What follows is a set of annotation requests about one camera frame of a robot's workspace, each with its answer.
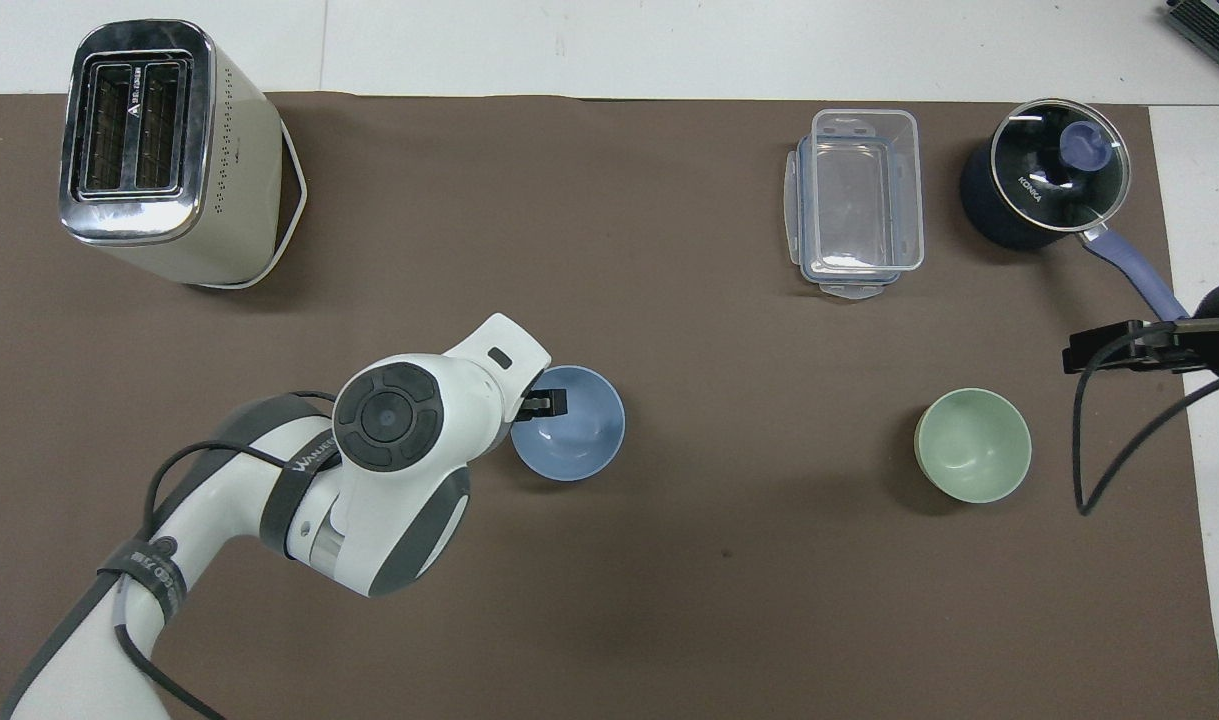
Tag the blue bowl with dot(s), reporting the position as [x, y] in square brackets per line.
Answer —
[579, 435]

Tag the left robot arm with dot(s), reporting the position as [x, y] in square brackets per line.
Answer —
[399, 470]

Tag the green bowl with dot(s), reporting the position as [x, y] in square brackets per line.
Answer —
[973, 445]

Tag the glass pot lid blue knob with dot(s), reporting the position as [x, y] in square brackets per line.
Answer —
[1049, 185]

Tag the dark grey ribbed device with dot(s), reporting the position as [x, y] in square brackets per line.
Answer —
[1214, 30]

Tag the clear plastic container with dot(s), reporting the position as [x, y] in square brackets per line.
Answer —
[864, 205]
[849, 288]

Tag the cream and chrome toaster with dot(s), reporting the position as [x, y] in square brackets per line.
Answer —
[134, 125]

